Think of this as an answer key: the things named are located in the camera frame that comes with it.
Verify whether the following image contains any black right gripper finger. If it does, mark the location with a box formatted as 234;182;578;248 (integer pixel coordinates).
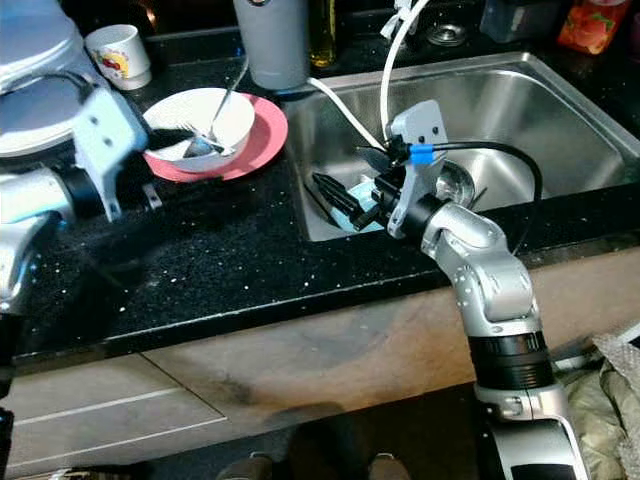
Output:
312;173;373;223
357;148;403;179

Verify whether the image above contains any white bowl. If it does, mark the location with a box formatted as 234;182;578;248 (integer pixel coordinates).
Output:
143;88;256;173

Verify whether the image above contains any metal spoon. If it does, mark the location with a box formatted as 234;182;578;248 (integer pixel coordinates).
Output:
182;55;251;161

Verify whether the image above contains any pink red plate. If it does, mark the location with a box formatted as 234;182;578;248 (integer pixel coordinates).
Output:
145;95;289;183

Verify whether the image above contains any metal sink strainer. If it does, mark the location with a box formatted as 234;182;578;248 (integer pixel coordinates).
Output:
435;160;477;207

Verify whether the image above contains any white printed mug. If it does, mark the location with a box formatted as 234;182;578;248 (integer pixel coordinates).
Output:
84;24;152;91

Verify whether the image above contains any grey tumbler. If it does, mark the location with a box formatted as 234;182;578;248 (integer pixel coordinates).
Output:
233;0;309;91

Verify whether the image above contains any yellow oil bottle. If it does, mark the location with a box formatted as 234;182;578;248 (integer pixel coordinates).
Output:
308;0;337;69

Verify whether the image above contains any round metal hole cover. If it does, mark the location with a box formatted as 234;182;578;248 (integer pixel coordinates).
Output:
426;22;467;48

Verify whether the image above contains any stainless steel sink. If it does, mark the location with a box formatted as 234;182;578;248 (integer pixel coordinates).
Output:
285;52;640;243

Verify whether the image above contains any brown wooden cabinet front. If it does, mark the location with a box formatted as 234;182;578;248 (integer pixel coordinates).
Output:
5;245;640;471

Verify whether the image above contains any dark plastic container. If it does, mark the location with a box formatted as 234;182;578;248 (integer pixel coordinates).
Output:
480;0;561;43

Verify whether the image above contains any red orange package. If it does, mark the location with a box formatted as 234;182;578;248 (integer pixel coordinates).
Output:
557;0;631;56

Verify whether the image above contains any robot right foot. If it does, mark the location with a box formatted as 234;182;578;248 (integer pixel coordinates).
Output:
365;455;411;480

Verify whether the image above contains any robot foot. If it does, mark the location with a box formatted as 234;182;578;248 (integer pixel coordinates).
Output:
365;455;411;480
220;455;271;480

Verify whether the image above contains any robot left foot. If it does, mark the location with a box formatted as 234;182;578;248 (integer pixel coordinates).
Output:
220;455;271;480

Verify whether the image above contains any crumpled plastic bag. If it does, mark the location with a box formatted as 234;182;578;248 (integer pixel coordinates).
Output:
560;330;640;480

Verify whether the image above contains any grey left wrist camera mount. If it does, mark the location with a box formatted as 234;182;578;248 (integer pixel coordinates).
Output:
72;87;153;221

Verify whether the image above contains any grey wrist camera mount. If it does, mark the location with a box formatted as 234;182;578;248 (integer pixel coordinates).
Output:
72;87;153;221
387;100;452;239

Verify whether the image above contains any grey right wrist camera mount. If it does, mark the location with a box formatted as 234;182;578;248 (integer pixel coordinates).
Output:
387;100;452;239

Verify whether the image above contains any thin white hose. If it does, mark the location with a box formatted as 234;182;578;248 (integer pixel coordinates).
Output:
305;77;386;151

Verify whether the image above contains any thick white faucet hose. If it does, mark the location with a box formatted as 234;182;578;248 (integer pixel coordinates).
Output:
380;0;437;141

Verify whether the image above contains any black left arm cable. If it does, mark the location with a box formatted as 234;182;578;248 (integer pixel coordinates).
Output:
40;70;103;103

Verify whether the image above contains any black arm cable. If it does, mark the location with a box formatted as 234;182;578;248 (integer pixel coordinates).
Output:
40;70;103;103
420;142;544;251

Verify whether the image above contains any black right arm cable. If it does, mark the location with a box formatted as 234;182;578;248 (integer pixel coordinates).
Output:
420;142;544;251

